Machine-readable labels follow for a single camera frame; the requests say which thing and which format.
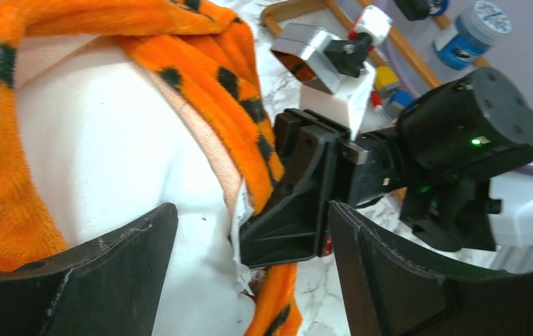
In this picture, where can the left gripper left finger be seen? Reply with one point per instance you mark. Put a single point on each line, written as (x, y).
(110, 285)

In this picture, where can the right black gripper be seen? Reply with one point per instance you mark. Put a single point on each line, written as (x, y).
(291, 227)

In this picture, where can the yellow blue small item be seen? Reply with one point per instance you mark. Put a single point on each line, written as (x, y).
(388, 95)

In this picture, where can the orange patterned pillowcase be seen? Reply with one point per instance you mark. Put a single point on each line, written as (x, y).
(205, 52)

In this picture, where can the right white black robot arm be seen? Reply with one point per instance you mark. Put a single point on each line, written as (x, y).
(448, 149)

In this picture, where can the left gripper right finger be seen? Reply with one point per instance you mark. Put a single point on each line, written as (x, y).
(393, 286)

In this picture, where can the blue white tape roll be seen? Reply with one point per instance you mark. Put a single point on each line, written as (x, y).
(475, 30)

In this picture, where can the white pillow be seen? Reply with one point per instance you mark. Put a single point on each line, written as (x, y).
(107, 142)

